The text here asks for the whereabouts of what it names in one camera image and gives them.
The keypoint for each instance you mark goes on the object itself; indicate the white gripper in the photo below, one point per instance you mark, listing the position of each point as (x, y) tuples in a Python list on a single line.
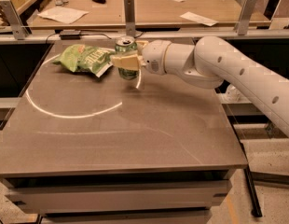
[(155, 56)]

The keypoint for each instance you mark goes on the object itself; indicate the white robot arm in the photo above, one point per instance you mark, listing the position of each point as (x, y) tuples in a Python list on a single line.
[(207, 64)]

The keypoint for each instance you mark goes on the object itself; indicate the upper white drawer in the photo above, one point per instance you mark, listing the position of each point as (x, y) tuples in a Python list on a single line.
[(149, 196)]

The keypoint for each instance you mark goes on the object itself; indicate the green soda can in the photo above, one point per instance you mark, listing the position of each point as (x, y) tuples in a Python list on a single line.
[(125, 44)]

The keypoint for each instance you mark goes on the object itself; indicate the clear plastic bottle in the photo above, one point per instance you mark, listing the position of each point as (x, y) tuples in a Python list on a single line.
[(232, 94)]

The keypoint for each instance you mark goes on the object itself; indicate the metal bracket post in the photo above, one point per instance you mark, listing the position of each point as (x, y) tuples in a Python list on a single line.
[(247, 10), (129, 11), (18, 29)]

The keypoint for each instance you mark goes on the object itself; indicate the green jalapeno chip bag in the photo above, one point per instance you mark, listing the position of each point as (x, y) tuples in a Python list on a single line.
[(84, 58)]

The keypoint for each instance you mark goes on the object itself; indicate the left metal bracket post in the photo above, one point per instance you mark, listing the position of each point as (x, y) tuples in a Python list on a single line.
[(18, 29)]

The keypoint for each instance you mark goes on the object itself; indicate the white paper sheet right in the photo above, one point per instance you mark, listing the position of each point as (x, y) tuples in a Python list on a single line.
[(198, 19)]

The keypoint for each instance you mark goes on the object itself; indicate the middle metal bracket post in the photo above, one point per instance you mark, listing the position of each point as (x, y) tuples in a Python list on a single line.
[(129, 11)]

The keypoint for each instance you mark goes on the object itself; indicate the black power adapter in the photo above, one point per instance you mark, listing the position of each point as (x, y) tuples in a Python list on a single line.
[(70, 34)]

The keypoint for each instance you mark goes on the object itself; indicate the white drawer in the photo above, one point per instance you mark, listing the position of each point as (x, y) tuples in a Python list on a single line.
[(167, 217), (149, 196)]

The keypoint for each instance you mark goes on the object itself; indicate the wooden background desk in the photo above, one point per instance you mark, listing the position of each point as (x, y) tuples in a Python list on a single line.
[(148, 13)]

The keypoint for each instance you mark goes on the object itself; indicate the white paper sheet left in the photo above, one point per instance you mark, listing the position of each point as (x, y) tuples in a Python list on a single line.
[(63, 14)]

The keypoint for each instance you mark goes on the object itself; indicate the right metal bracket post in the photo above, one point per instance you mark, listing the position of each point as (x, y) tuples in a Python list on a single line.
[(247, 10)]

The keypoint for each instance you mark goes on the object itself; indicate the lower white drawer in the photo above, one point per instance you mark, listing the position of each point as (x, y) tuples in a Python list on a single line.
[(167, 217)]

